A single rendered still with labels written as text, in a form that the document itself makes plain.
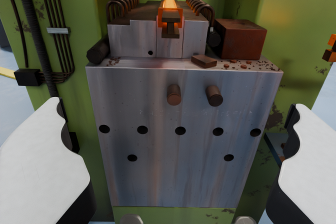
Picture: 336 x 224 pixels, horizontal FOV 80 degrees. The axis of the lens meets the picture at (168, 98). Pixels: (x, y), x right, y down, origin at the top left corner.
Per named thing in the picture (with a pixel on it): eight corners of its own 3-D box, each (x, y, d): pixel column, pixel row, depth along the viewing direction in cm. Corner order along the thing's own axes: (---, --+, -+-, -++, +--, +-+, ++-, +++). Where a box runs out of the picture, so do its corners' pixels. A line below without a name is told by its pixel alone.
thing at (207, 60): (216, 66, 40) (217, 60, 39) (205, 68, 39) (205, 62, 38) (201, 59, 43) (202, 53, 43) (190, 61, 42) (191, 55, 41)
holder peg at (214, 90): (222, 107, 38) (224, 94, 36) (207, 107, 38) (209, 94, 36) (217, 96, 41) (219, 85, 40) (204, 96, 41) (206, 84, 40)
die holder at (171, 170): (237, 208, 61) (284, 71, 39) (110, 206, 60) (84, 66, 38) (206, 107, 109) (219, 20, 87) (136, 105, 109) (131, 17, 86)
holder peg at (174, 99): (181, 106, 38) (181, 93, 36) (166, 106, 38) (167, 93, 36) (179, 95, 41) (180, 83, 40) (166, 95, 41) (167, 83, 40)
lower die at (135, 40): (204, 59, 43) (209, 16, 39) (110, 56, 43) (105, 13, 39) (187, 22, 80) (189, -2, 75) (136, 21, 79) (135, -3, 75)
